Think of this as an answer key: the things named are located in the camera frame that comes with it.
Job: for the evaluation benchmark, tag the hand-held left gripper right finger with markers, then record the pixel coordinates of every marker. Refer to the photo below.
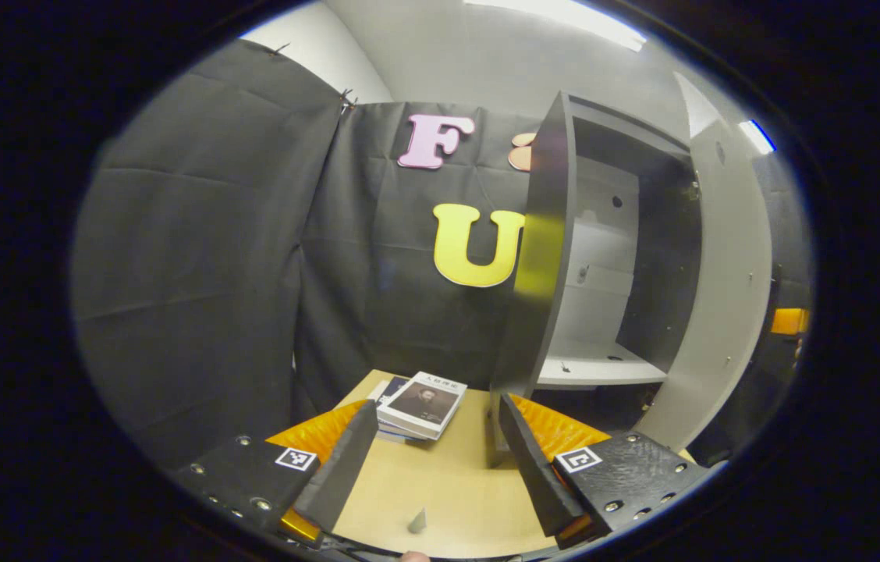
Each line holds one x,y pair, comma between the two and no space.
534,468

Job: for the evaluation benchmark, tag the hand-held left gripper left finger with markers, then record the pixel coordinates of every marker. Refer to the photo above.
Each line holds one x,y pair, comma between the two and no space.
342,468

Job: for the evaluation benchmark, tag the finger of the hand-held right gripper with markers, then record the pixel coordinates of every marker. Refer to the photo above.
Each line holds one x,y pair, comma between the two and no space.
787,321

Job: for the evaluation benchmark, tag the light grey cabinet door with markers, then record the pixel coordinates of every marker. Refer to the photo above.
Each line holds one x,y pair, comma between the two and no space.
729,273

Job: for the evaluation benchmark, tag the dark grey cabinet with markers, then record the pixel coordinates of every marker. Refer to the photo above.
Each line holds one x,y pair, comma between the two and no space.
541,234

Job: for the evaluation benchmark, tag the white cabinet shelf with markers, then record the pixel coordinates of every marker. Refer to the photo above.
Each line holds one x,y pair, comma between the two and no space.
596,368

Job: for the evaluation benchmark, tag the small grey cone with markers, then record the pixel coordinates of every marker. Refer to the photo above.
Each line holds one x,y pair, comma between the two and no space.
418,523

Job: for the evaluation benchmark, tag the blue book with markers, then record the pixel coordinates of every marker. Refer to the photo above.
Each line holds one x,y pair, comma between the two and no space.
392,388

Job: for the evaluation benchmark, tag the white book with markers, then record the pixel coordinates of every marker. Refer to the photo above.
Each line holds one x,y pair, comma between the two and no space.
424,406

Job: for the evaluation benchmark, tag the small ceiling light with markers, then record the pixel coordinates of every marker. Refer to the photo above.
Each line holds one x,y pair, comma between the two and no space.
756,136

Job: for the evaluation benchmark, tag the black backdrop cloth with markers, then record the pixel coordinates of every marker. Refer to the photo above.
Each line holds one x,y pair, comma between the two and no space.
198,257

